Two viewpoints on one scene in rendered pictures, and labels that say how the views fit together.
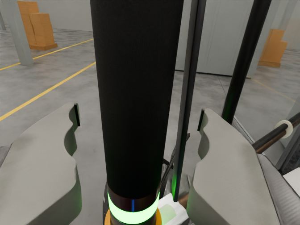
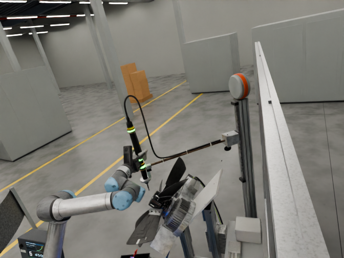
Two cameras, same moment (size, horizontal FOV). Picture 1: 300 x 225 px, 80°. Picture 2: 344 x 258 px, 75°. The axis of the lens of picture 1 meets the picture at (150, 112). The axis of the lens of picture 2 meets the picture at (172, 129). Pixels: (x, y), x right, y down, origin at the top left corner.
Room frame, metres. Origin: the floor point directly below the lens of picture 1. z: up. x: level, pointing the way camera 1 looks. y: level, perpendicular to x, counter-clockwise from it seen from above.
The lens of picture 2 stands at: (-0.92, -0.73, 2.24)
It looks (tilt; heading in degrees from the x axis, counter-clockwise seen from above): 22 degrees down; 26
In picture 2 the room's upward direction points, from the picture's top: 13 degrees counter-clockwise
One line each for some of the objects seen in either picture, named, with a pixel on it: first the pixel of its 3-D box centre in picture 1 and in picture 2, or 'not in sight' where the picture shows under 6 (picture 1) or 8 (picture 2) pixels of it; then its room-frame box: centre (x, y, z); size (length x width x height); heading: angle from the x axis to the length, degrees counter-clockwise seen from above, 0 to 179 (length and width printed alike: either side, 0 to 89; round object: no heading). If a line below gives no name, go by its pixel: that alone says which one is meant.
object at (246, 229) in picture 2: not in sight; (248, 227); (0.29, -0.56, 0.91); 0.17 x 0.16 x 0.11; 93
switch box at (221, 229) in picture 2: not in sight; (217, 238); (0.32, -0.32, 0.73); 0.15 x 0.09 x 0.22; 93
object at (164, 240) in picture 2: not in sight; (163, 239); (0.03, -0.03, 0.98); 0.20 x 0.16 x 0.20; 93
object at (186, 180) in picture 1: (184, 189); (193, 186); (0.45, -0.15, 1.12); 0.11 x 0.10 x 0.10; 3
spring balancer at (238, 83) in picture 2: not in sight; (239, 86); (0.52, -0.56, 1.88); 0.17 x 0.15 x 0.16; 3
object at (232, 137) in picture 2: not in sight; (231, 137); (0.46, -0.49, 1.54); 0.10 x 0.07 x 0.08; 128
